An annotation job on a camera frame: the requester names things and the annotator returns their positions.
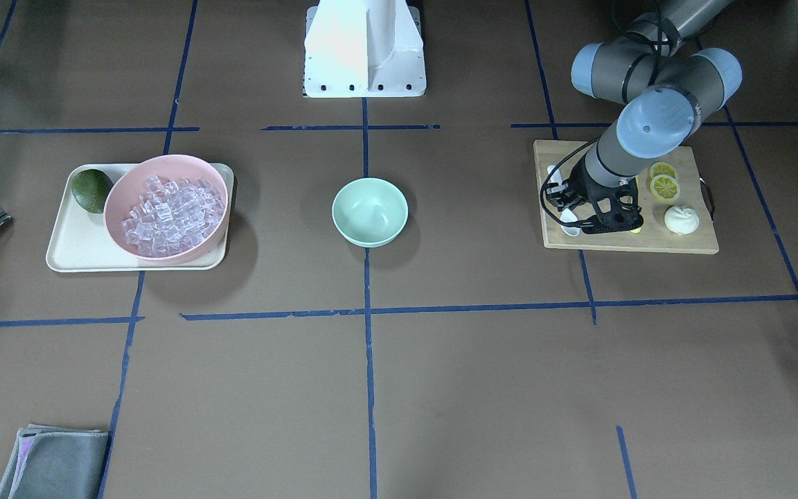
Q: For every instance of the beige tray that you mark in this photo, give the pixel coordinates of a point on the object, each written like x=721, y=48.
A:
x=80, y=241

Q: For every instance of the pile of ice cubes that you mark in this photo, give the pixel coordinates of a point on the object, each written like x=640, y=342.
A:
x=172, y=216

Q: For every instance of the wooden cutting board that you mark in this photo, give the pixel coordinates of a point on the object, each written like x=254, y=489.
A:
x=654, y=236

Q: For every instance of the lemon slice far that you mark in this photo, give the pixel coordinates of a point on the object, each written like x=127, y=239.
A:
x=662, y=168

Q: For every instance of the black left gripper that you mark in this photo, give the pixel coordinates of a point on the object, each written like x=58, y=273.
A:
x=577, y=188

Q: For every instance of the grey folded cloth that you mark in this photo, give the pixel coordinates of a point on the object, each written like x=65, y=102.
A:
x=55, y=462

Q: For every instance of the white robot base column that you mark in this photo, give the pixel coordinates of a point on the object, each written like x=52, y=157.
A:
x=363, y=49

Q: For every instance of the pink bowl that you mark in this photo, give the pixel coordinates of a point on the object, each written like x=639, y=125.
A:
x=125, y=195

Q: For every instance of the white plastic spoon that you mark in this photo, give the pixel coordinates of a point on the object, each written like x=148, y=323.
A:
x=566, y=216

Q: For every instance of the lemon slice near bun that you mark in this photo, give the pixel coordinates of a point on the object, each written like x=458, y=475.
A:
x=665, y=188

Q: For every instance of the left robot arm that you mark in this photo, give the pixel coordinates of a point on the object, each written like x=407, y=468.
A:
x=665, y=100

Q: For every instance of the white steamed bun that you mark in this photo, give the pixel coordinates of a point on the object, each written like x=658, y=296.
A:
x=681, y=220

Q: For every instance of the green lime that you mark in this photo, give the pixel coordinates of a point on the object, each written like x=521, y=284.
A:
x=90, y=189

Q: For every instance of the mint green bowl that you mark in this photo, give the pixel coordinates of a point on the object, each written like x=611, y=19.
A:
x=369, y=212

